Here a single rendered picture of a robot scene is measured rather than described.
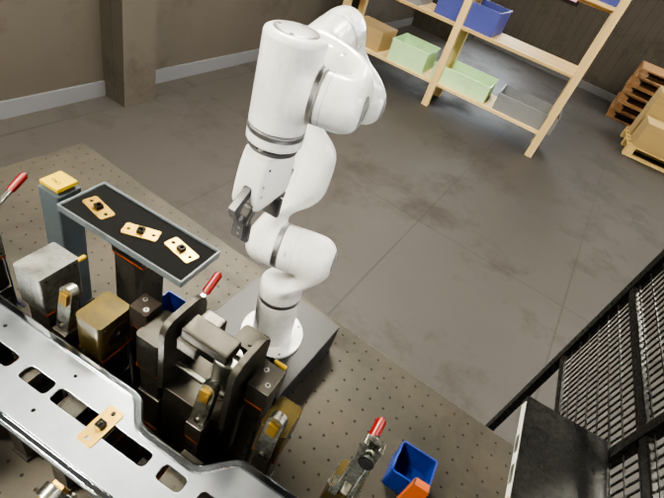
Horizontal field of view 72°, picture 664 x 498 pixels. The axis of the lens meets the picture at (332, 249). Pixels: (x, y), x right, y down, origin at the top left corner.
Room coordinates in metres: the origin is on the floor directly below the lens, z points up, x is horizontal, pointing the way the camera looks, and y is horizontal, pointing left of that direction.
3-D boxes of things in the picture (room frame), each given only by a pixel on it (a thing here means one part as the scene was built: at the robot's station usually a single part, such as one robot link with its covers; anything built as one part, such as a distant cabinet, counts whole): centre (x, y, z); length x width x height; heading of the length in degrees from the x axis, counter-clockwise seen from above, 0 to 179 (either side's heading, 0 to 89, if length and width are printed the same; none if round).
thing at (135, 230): (0.75, 0.44, 1.17); 0.08 x 0.04 x 0.01; 97
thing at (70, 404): (0.40, 0.38, 0.84); 0.12 x 0.05 x 0.29; 166
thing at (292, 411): (0.51, -0.03, 0.88); 0.11 x 0.07 x 0.37; 166
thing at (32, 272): (0.64, 0.58, 0.90); 0.13 x 0.08 x 0.41; 166
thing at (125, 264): (0.76, 0.44, 0.92); 0.10 x 0.08 x 0.45; 76
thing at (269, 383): (0.53, 0.03, 0.91); 0.07 x 0.05 x 0.42; 166
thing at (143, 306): (0.61, 0.34, 0.90); 0.05 x 0.05 x 0.40; 76
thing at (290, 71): (0.60, 0.13, 1.70); 0.09 x 0.08 x 0.13; 89
